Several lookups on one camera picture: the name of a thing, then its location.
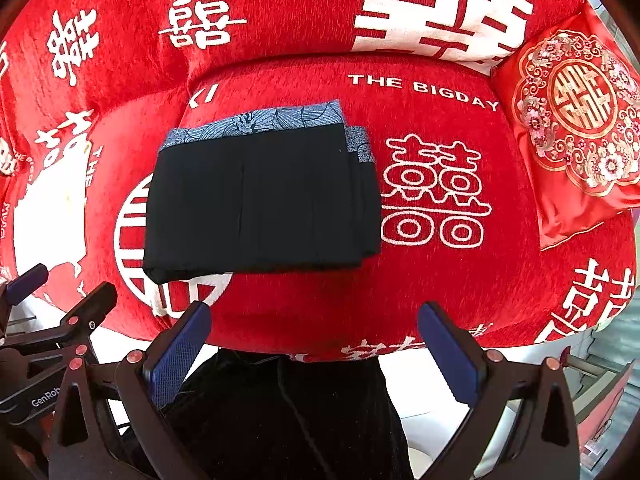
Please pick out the person's dark-clothed legs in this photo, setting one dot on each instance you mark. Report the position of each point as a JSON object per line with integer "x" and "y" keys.
{"x": 280, "y": 420}

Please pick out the red embroidered cushion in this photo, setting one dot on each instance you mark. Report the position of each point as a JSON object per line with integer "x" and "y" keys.
{"x": 575, "y": 110}

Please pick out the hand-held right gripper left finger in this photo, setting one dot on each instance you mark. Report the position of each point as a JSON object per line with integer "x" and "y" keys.
{"x": 177, "y": 355}

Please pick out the red and white box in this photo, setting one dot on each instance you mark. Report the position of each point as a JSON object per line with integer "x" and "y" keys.
{"x": 602, "y": 400}

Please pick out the black pants with blue waistband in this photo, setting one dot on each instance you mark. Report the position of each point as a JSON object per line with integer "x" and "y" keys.
{"x": 260, "y": 200}

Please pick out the red printed sofa cover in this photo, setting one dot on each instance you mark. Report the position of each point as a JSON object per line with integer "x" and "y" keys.
{"x": 310, "y": 25}

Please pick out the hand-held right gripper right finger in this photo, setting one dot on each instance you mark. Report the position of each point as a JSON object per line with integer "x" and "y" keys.
{"x": 452, "y": 355}

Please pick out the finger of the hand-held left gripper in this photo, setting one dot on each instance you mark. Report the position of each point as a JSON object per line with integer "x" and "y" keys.
{"x": 27, "y": 279}
{"x": 92, "y": 305}

